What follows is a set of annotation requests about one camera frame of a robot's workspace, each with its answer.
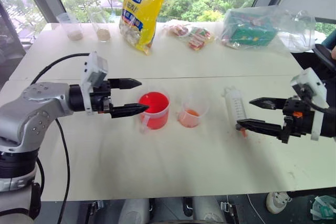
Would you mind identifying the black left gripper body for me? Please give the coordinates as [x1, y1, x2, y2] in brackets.
[90, 79, 115, 114]

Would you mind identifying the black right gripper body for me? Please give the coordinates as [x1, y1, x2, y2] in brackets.
[282, 95, 316, 145]

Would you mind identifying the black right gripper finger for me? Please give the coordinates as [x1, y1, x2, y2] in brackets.
[248, 97, 288, 111]
[236, 119, 286, 138]

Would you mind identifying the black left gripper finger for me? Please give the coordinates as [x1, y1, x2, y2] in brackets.
[109, 78, 143, 90]
[109, 104, 150, 119]

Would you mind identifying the large clear cup red liquid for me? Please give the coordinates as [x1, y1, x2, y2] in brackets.
[138, 91, 171, 134]

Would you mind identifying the large clear plastic syringe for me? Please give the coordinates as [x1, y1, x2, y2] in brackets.
[222, 86, 249, 138]

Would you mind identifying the clear cup with beige grains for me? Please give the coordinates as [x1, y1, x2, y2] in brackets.
[56, 13, 84, 42]
[89, 11, 111, 43]

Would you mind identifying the small clear cup orange liquid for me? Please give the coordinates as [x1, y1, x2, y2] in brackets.
[177, 95, 211, 129]

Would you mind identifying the small red snack packet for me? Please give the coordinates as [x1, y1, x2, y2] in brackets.
[164, 24, 190, 37]

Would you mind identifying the yellow snack bag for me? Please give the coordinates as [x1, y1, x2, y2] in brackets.
[118, 0, 173, 56]

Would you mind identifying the white sneaker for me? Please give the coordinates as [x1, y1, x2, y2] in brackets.
[266, 191, 292, 215]

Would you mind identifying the clear plastic bag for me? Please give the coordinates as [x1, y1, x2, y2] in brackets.
[219, 5, 317, 54]

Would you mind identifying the red green snack packet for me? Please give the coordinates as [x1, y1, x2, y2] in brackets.
[187, 27, 216, 51]

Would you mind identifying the green white crumpled packaging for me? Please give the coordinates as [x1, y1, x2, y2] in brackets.
[309, 195, 336, 221]

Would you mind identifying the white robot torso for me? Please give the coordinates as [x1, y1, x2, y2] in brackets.
[0, 182, 42, 224]

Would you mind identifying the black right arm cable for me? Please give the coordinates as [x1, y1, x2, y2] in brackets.
[301, 94, 330, 113]

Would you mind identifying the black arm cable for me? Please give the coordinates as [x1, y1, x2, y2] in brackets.
[30, 52, 91, 224]
[301, 94, 330, 113]

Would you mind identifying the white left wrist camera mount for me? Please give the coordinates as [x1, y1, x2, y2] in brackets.
[80, 51, 109, 116]

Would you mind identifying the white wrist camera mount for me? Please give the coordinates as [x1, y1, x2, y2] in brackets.
[80, 51, 109, 116]
[290, 68, 329, 141]

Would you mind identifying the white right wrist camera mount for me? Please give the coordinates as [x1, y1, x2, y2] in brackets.
[290, 68, 329, 141]

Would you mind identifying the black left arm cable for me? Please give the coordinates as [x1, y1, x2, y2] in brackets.
[30, 52, 91, 224]

